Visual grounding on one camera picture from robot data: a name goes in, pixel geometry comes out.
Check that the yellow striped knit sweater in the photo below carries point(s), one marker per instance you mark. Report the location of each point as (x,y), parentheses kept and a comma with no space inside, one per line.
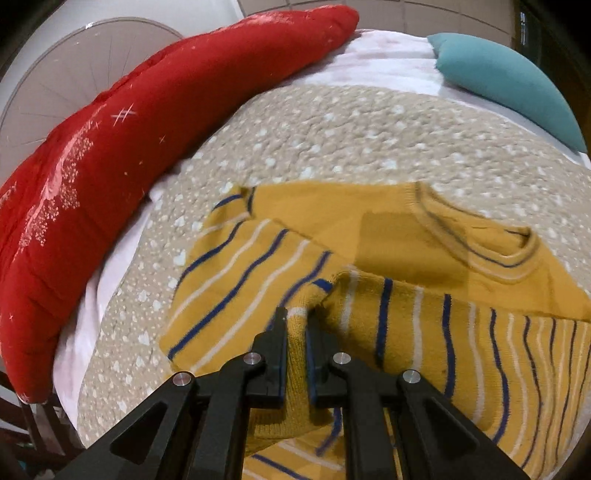
(415,258)

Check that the teal pillow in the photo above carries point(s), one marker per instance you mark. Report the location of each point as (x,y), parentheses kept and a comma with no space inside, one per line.
(503,78)

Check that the beige heart-patterned blanket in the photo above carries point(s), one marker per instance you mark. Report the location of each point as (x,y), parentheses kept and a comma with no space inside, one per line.
(351,134)

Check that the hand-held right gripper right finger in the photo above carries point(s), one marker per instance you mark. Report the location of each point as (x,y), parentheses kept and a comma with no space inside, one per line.
(312,355)

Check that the red quilted blanket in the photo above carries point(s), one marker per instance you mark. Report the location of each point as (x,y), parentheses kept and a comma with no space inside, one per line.
(120,152)

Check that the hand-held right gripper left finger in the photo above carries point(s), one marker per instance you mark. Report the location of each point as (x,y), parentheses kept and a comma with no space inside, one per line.
(278,350)

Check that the round grey fan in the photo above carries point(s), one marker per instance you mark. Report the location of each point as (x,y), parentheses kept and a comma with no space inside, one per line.
(69,74)

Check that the dark wooden chair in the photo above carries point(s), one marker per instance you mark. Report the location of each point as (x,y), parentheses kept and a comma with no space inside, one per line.
(27,429)

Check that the white bed sheet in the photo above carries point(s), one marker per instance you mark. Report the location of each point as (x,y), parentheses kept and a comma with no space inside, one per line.
(378,60)

